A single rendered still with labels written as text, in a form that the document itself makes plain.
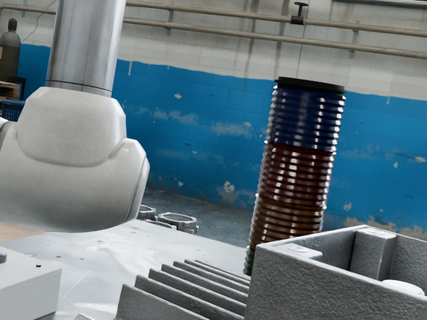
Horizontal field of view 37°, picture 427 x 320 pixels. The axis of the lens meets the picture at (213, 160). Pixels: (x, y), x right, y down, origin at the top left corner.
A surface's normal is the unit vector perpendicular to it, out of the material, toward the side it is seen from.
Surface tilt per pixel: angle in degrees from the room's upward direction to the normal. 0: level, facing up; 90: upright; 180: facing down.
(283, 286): 90
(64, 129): 80
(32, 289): 90
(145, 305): 88
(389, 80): 90
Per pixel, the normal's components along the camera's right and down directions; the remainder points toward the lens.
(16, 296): 0.90, 0.18
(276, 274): -0.60, 0.00
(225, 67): -0.42, 0.04
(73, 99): 0.22, -0.58
